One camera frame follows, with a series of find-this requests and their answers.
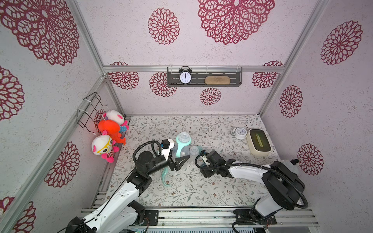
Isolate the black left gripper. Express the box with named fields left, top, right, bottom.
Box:
left=147, top=145, right=189, bottom=176

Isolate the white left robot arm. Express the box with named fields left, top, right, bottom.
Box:
left=61, top=139, right=180, bottom=233

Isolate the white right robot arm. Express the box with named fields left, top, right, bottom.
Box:
left=195, top=150, right=309, bottom=220

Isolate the white small alarm clock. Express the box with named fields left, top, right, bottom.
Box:
left=231, top=127, right=247, bottom=140

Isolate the cream box dark lid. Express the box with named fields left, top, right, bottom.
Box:
left=246, top=129, right=272, bottom=157

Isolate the orange plush toy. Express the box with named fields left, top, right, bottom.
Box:
left=98, top=120, right=126, bottom=145

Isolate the white plush red striped outfit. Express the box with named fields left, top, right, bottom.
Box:
left=91, top=131, right=119, bottom=163

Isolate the white plush blue polka-dot outfit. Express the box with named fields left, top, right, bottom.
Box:
left=103, top=110, right=129, bottom=133

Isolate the black alarm clock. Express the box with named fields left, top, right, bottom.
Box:
left=179, top=66, right=193, bottom=84

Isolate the wooden brush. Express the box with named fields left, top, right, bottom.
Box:
left=205, top=76, right=231, bottom=85

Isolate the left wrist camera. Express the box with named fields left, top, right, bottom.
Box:
left=161, top=139, right=175, bottom=161

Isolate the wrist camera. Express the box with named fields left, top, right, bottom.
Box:
left=201, top=155, right=210, bottom=168
left=161, top=139, right=175, bottom=161

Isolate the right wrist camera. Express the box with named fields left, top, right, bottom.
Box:
left=201, top=155, right=210, bottom=168

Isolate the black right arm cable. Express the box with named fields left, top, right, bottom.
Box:
left=194, top=152, right=309, bottom=210

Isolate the grey wall shelf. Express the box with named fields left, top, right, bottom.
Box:
left=166, top=66, right=242, bottom=88

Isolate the black wire basket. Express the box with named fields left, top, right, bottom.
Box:
left=76, top=92, right=108, bottom=133

